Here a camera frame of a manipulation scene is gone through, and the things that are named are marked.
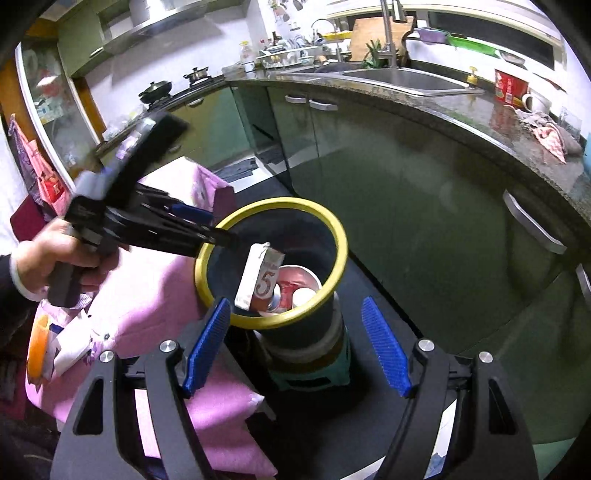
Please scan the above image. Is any orange foam net sleeve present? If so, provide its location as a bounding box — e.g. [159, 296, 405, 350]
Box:
[26, 314, 49, 382]

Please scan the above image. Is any white milk carton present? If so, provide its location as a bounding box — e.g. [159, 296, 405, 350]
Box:
[235, 242, 284, 311]

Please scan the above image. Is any red soda can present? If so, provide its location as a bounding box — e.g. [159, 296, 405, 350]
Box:
[267, 282, 304, 313]

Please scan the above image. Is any red paper bucket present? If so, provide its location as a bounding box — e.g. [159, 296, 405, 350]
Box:
[259, 265, 322, 317]

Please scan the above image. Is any yellow rimmed trash bin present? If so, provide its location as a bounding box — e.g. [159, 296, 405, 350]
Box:
[194, 197, 349, 382]

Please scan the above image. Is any steel kitchen faucet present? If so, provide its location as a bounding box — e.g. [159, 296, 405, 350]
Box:
[379, 0, 407, 68]

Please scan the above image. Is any steel kitchen sink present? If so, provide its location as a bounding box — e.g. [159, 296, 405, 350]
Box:
[342, 68, 484, 97]

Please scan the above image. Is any person left hand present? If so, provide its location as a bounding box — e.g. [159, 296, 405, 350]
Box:
[9, 218, 120, 301]

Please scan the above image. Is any red patterned apron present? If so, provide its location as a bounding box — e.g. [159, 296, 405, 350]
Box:
[8, 114, 70, 222]

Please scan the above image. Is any dark red chair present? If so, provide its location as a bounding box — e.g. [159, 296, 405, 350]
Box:
[10, 195, 47, 242]

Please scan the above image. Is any white paper napkin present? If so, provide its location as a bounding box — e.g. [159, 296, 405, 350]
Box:
[42, 316, 95, 381]

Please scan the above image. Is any black wok with lid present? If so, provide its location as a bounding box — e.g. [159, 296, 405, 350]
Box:
[138, 81, 172, 105]

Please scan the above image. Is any small steel pot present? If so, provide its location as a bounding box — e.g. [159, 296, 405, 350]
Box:
[183, 67, 211, 85]

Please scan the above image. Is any steel range hood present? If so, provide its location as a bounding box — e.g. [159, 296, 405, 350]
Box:
[101, 0, 246, 56]

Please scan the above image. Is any white dish rack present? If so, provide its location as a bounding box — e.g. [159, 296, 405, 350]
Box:
[256, 45, 322, 70]

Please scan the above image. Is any pink checked dish cloth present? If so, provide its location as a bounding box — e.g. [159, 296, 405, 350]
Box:
[516, 110, 583, 164]

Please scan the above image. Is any wooden cutting board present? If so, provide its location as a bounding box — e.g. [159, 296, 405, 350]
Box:
[349, 15, 415, 62]

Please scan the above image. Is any white mug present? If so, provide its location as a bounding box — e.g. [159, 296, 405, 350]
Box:
[521, 91, 551, 114]

